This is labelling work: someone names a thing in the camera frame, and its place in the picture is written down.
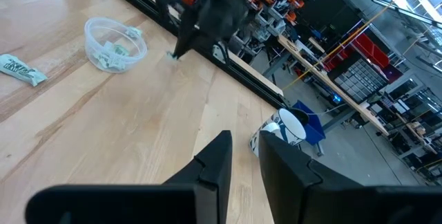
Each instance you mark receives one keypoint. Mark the red storage bin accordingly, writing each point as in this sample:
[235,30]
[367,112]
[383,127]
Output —
[371,49]

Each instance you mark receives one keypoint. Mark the blue plastic bin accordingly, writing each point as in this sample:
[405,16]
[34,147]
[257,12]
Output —
[316,130]

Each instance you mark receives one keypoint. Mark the green snack packet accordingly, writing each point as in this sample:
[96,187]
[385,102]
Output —
[116,48]
[133,31]
[108,62]
[20,69]

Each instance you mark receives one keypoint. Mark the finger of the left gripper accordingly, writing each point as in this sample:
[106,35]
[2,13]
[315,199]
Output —
[188,37]

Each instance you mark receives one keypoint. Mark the white metal bracket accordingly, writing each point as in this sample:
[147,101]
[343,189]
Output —
[219,53]

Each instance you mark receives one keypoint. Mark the white mug with black pattern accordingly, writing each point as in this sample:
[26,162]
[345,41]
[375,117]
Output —
[291,127]

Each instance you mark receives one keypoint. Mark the grey drawer parts organiser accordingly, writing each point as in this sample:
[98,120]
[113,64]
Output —
[360,79]

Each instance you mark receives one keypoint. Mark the grey metal stand foot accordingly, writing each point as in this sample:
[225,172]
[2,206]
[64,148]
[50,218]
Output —
[340,118]

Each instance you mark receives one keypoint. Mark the long wooden workbench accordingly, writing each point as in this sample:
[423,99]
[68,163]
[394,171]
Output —
[331,84]

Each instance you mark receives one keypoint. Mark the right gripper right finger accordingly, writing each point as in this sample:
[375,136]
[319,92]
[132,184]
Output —
[345,206]

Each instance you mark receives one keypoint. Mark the clear plastic bowl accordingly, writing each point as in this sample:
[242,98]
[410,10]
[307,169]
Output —
[93,49]

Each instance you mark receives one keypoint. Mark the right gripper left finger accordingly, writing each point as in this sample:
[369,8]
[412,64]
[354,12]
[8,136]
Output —
[138,206]

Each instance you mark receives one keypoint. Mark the shelf rack with orange bins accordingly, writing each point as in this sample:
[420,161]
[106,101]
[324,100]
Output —
[276,9]

